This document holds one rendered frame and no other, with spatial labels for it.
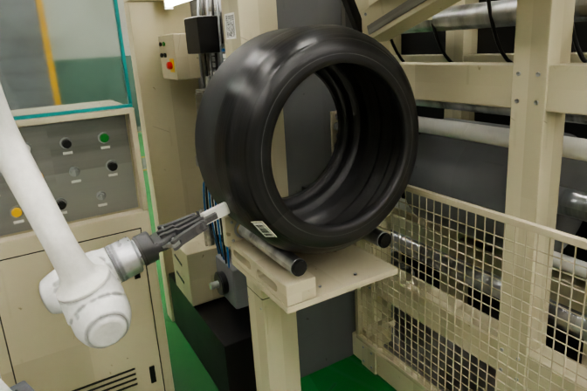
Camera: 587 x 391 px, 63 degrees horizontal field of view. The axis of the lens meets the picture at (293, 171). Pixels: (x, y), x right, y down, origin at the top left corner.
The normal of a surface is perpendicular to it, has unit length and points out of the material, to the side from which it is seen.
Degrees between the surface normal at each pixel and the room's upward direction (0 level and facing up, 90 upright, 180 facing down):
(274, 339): 90
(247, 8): 90
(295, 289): 90
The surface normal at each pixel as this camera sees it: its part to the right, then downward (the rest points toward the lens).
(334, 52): 0.47, 0.01
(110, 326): 0.55, 0.37
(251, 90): -0.20, -0.18
